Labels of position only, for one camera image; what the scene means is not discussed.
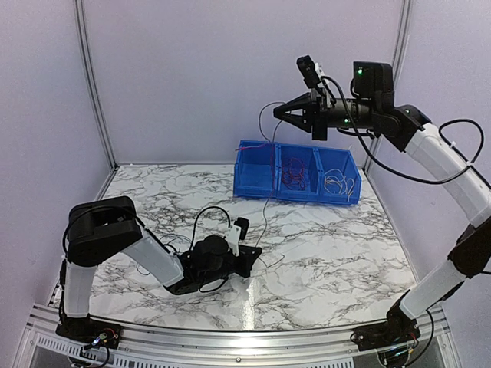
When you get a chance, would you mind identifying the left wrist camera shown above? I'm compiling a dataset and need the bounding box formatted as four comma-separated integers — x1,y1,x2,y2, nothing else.
225,217,249,257

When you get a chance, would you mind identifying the yellow cable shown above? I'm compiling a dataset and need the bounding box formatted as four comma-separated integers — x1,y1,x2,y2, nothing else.
324,165,356,203
325,168,356,200

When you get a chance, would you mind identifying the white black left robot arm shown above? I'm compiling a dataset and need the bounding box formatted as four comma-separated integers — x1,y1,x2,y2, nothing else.
59,196,262,341

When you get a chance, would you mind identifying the aluminium frame post left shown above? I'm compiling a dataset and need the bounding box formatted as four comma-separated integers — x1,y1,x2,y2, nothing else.
74,0,118,171

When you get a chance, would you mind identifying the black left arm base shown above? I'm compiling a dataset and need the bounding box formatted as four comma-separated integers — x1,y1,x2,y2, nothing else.
55,306,122,349

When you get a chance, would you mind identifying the blue plastic bin left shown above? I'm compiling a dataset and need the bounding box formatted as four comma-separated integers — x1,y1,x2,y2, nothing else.
233,140,278,199

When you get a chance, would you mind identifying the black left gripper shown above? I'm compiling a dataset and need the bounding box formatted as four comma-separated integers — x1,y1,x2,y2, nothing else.
199,245,262,286

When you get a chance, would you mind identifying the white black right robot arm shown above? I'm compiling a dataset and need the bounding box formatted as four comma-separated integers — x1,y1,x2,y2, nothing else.
273,56,490,343

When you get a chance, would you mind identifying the aluminium front rail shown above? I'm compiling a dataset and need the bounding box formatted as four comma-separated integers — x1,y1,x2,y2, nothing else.
15,302,461,368

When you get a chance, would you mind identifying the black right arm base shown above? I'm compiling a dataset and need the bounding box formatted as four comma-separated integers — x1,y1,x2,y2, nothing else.
350,302,420,351

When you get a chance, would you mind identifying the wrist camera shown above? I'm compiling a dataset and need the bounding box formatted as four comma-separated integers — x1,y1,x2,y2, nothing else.
296,55,325,96
225,217,249,257

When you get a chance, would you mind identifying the red cable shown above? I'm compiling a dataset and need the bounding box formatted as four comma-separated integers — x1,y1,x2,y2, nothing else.
282,156,310,192

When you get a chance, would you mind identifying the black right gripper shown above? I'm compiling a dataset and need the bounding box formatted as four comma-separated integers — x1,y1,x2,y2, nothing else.
275,86,380,140

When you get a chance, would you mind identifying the blue plastic bin right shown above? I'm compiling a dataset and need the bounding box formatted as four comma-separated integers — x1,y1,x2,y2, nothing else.
318,148,362,206

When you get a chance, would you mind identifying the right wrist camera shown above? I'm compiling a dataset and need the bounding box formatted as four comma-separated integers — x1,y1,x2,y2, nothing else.
296,55,325,96

